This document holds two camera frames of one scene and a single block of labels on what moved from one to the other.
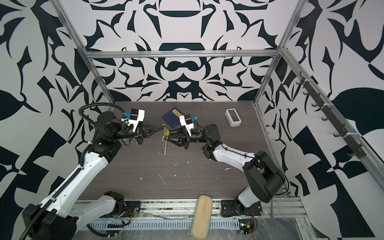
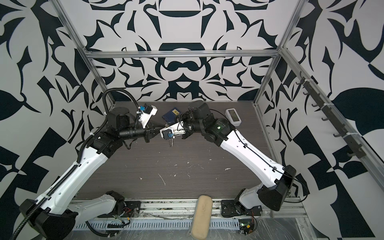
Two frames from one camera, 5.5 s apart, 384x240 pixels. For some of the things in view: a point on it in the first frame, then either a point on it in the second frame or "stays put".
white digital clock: x=233 y=117 stays put
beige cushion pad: x=202 y=220 stays put
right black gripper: x=185 y=141 → x=183 y=117
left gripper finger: x=149 y=130 stays put
